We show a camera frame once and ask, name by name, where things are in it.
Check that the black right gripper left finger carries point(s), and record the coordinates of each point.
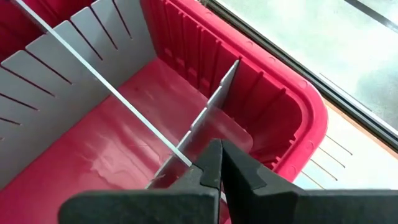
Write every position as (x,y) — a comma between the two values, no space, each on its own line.
(140,207)

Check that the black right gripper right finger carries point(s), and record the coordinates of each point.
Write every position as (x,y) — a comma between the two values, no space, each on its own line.
(295,207)

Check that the large red plastic bin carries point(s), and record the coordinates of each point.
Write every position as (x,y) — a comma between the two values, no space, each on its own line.
(124,140)

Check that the short grey slotted divider panel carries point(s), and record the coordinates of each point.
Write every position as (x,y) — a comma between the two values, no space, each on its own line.
(102,82)
(357,168)

